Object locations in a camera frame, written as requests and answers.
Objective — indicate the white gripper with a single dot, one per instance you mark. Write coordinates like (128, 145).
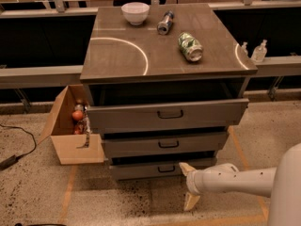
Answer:
(195, 182)

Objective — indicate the grey bottom drawer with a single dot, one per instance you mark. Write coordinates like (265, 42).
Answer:
(129, 168)

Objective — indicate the grey drawer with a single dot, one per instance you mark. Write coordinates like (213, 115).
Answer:
(129, 168)
(139, 146)
(171, 116)

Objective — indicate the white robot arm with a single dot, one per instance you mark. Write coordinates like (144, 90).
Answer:
(282, 184)

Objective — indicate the grey middle drawer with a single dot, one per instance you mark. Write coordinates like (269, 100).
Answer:
(139, 146)

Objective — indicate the grey top drawer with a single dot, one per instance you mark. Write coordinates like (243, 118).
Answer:
(171, 116)

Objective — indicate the grey drawer cabinet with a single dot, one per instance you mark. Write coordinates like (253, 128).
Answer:
(135, 65)

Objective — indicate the orange ball in box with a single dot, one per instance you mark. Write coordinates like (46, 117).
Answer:
(77, 115)

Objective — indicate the green white can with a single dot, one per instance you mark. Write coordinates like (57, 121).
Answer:
(190, 47)

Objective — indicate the cardboard box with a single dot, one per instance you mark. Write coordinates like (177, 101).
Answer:
(71, 146)

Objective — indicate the clear pump bottle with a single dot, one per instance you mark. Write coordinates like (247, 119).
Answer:
(259, 52)

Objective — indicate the blue silver can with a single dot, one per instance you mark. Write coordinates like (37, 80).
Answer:
(165, 24)

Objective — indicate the white bowl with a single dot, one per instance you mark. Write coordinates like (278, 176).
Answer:
(135, 13)

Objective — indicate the grey metal rail bench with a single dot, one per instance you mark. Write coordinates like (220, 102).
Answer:
(59, 76)

